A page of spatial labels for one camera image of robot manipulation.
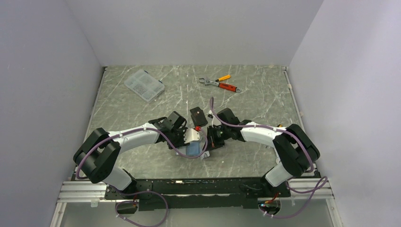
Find grey card holder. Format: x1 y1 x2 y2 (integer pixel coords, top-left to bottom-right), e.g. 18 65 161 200
178 147 210 159

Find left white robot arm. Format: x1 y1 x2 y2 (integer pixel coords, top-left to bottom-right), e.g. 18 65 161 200
73 111 201 199

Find orange handled pliers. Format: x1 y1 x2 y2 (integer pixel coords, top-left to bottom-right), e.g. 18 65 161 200
199 75 231 87

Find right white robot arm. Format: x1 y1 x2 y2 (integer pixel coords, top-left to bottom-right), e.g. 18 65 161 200
210 108 320 196

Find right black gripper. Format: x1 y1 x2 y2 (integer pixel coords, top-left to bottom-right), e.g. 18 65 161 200
203 125 231 152

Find black card wallet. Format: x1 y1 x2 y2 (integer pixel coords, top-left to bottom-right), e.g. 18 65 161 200
190 106 208 127

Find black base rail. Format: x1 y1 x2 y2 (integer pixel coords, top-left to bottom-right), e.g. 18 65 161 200
105 177 291 211

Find red adjustable wrench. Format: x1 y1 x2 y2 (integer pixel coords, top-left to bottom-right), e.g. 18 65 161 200
204 82 242 93

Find clear plastic organizer box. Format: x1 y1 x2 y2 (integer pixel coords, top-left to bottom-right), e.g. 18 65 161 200
124 70 165 102

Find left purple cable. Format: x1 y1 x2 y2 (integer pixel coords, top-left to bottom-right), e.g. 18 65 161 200
76 127 209 227

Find purple cable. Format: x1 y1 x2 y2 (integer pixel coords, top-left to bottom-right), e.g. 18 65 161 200
76 127 209 227
209 96 329 219

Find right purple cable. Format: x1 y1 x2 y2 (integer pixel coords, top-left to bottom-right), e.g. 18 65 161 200
209 96 329 219

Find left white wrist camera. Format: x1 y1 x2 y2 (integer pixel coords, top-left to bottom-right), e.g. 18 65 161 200
183 128 202 143

